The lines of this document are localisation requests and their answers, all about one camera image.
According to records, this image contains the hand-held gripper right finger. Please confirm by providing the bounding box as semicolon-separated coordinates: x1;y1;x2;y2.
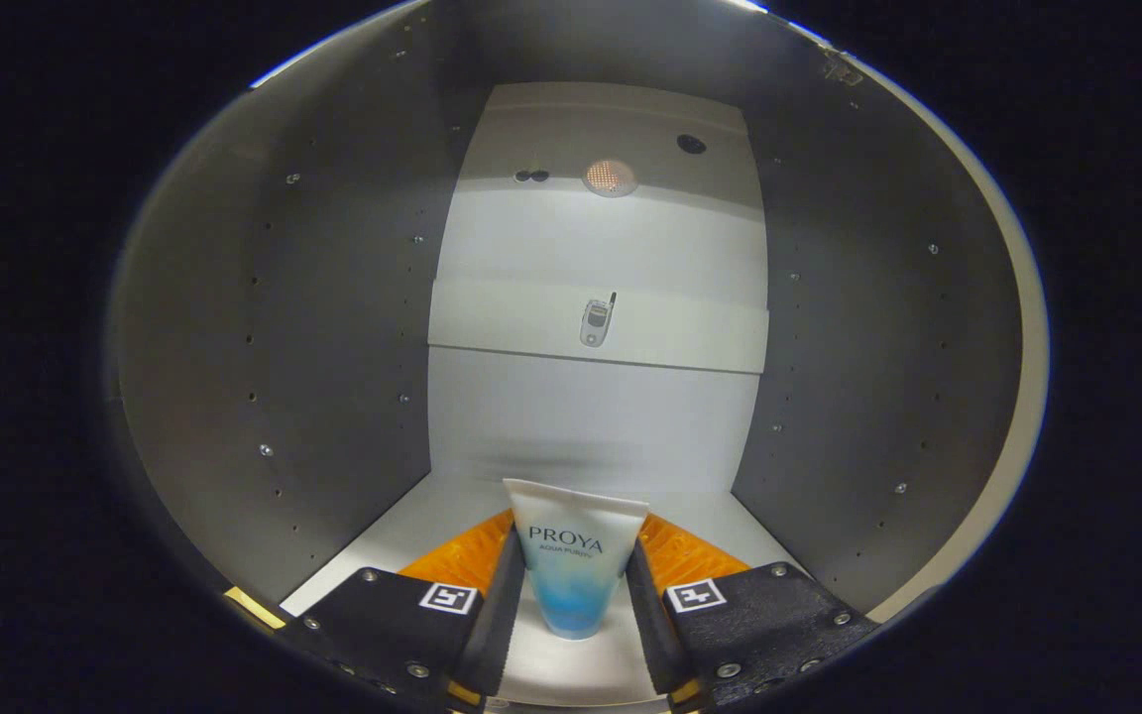
626;511;879;713

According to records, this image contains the grey cabinet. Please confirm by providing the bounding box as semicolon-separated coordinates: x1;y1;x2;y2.
105;0;1023;714

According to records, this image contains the white and blue tube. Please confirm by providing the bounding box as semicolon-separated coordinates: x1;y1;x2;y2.
504;478;649;641

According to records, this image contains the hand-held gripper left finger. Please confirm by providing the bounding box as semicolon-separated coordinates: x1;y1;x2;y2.
284;508;527;714

